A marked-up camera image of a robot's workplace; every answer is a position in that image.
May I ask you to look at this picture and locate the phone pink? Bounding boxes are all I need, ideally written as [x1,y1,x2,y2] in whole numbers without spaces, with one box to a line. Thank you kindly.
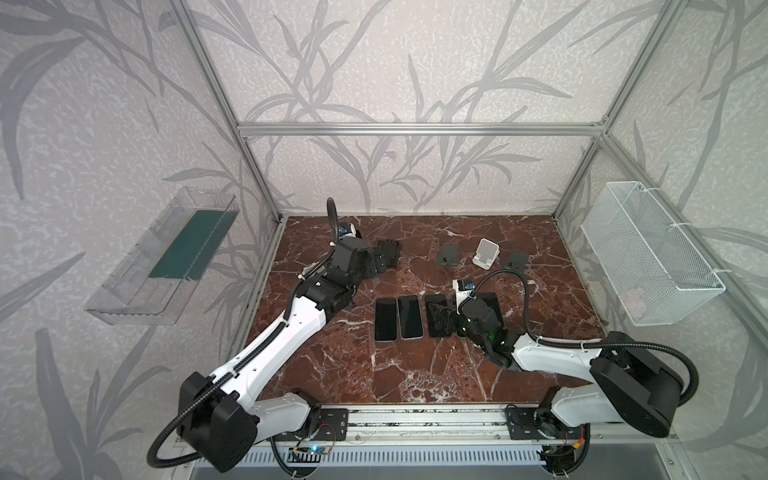
[478,292,503,321]

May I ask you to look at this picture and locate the black folding phone stand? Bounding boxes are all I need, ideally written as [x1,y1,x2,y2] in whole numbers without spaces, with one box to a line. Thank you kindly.
[374,240,401,273]

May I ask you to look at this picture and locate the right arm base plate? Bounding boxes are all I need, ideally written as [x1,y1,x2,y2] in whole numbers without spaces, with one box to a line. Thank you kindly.
[504,404,583,444]

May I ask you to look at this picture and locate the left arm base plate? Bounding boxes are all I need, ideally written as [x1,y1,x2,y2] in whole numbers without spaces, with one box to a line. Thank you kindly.
[302,407,350,441]

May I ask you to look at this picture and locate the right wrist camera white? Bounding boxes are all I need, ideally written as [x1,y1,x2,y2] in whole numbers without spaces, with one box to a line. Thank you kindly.
[452,279,475,311]

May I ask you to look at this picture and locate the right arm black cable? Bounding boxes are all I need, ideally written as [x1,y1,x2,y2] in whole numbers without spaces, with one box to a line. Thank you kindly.
[458,269,701,475]

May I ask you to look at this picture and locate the clear plastic wall tray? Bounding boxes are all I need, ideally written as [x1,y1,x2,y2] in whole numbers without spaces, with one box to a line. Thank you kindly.
[85,187,240,326]

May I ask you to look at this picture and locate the grey round phone stand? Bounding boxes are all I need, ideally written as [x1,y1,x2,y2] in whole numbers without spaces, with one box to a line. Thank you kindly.
[436,243,460,268]

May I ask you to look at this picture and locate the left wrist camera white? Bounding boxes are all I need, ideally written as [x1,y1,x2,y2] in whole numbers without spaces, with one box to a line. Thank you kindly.
[337,222,361,239]

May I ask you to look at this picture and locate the white wire mesh basket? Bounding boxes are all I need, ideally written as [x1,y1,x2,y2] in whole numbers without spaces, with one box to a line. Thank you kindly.
[581,181,726,327]

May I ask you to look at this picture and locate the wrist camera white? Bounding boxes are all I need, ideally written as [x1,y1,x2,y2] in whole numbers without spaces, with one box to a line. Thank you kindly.
[452,279,475,311]
[337,222,361,239]

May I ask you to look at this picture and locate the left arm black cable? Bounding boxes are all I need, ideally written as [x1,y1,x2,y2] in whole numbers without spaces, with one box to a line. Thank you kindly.
[146,197,343,478]

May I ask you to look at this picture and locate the aluminium front rail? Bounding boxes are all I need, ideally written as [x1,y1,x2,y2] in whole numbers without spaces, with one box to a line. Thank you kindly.
[173,403,679,449]

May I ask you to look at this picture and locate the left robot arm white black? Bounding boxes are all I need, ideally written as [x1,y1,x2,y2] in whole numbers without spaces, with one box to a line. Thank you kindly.
[173,233,390,473]

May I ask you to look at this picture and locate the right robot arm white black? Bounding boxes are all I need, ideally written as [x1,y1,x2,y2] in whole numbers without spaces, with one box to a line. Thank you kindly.
[456,297,684,438]

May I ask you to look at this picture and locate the white phone stand back right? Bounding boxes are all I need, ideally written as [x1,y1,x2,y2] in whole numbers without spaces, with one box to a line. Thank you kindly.
[472,238,500,270]

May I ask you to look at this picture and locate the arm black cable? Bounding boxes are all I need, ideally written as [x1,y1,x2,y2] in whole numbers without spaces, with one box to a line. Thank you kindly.
[146,197,343,478]
[458,269,701,475]

